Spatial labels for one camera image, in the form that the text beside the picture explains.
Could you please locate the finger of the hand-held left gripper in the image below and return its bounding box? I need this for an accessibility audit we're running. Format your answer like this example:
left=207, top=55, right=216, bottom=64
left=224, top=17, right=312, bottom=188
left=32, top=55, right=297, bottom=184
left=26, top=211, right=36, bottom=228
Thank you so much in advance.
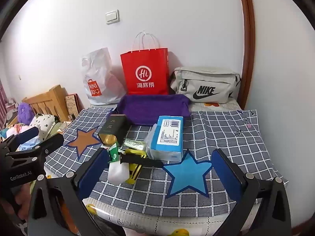
left=5, top=133, right=65, bottom=164
left=0, top=126, right=40, bottom=153

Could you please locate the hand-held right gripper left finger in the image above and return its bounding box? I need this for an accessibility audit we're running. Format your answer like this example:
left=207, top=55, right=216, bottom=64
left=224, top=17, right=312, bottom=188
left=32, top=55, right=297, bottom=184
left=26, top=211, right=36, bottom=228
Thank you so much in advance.
left=27, top=148, right=110, bottom=236

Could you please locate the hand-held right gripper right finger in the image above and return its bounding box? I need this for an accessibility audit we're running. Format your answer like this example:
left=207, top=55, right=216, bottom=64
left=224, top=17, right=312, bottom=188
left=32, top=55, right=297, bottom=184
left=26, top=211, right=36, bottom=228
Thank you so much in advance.
left=211, top=149, right=292, bottom=236

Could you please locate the white foam sponge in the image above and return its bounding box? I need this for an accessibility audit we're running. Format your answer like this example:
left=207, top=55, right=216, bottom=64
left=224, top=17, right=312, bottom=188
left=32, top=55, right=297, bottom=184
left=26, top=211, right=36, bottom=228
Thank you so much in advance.
left=108, top=162, right=131, bottom=184

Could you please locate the small green white sachet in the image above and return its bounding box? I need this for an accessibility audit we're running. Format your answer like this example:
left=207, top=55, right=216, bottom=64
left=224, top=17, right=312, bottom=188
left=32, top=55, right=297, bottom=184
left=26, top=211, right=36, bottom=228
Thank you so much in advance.
left=108, top=144, right=121, bottom=164

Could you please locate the yellow black pouch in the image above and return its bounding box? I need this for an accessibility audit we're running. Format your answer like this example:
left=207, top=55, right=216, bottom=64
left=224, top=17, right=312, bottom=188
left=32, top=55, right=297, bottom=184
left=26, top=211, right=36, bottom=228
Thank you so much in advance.
left=120, top=147, right=164, bottom=185

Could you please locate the green wet wipe packet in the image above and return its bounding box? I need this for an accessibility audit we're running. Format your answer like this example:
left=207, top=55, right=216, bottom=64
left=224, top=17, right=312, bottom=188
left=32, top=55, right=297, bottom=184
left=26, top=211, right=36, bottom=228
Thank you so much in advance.
left=123, top=139, right=146, bottom=151

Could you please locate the purple fabric basket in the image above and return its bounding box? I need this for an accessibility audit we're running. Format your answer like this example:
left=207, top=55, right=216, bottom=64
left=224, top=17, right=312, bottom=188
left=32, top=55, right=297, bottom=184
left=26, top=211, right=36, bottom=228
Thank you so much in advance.
left=116, top=94, right=191, bottom=126

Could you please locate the colourful bedding pile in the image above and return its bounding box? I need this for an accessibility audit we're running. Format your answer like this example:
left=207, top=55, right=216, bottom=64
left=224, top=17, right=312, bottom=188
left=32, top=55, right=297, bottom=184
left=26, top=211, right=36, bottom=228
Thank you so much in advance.
left=0, top=123, right=32, bottom=151

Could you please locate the polka dot pillow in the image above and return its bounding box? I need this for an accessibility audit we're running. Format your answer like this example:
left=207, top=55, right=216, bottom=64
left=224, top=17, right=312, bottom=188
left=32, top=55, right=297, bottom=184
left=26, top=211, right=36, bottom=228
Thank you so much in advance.
left=30, top=113, right=59, bottom=140

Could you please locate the purple plush toy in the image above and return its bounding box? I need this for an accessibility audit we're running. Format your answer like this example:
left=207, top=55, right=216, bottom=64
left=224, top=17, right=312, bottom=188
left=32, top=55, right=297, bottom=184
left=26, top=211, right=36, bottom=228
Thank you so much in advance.
left=17, top=102, right=35, bottom=124

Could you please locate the brown star patch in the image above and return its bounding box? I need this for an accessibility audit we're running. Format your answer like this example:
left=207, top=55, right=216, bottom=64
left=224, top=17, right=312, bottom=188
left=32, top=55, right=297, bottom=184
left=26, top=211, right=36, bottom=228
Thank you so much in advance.
left=65, top=128, right=102, bottom=161

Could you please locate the blue star patch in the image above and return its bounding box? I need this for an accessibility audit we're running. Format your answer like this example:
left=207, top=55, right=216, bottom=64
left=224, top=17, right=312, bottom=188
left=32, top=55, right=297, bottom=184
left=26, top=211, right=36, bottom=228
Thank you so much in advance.
left=162, top=149, right=213, bottom=198

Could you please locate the red striped curtain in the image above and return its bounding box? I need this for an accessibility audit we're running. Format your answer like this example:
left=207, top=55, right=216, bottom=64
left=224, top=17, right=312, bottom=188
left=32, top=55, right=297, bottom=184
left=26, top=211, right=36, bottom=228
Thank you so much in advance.
left=0, top=79, right=10, bottom=128

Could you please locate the wooden headboard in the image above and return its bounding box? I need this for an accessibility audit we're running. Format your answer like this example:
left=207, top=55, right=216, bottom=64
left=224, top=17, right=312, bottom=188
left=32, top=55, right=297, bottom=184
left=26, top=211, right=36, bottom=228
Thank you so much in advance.
left=22, top=85, right=70, bottom=122

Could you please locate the grey checked cloth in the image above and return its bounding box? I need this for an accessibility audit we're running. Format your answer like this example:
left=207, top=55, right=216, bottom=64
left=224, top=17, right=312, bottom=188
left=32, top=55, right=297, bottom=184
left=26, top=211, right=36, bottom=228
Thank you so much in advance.
left=44, top=107, right=289, bottom=214

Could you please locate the dark green tea tin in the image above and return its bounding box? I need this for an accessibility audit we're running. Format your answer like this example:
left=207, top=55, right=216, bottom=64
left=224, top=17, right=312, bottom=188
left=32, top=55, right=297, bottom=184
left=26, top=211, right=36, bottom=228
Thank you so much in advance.
left=98, top=114, right=128, bottom=146

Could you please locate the patterned flat box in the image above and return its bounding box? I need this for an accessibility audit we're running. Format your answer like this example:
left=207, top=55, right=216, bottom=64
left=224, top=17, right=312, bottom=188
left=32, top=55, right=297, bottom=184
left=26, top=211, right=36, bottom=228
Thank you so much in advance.
left=65, top=93, right=80, bottom=120

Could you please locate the printed bed sheet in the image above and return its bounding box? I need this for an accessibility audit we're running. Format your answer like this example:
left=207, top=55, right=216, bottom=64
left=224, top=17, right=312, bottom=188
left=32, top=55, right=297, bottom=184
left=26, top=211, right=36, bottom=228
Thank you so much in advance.
left=47, top=101, right=291, bottom=236

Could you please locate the blue tissue pack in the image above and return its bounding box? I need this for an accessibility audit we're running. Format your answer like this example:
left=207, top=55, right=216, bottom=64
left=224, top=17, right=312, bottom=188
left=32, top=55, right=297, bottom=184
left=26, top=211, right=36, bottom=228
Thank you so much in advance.
left=150, top=115, right=184, bottom=162

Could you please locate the white plastic shopping bag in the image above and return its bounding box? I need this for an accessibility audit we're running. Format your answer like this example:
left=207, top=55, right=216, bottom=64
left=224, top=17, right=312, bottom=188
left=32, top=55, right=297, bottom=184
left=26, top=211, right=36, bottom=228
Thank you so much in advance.
left=81, top=47, right=127, bottom=106

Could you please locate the grey waist bag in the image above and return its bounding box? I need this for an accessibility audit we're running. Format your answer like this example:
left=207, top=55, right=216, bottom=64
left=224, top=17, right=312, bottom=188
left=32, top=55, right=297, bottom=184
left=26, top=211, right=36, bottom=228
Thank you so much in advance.
left=170, top=67, right=242, bottom=104

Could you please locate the red paper bag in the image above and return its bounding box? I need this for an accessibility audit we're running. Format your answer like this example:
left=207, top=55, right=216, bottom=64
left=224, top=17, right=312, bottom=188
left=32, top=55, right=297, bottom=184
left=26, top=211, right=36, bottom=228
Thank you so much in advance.
left=120, top=31, right=170, bottom=96

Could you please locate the brown wooden door frame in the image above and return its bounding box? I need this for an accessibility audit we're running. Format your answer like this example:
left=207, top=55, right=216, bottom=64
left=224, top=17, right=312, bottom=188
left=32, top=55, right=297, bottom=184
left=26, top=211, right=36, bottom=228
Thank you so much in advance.
left=236, top=0, right=256, bottom=111

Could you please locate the white wall light switch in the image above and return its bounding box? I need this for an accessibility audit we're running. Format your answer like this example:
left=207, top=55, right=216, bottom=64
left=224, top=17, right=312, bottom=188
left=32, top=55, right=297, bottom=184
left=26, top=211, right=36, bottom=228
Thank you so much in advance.
left=105, top=10, right=120, bottom=25

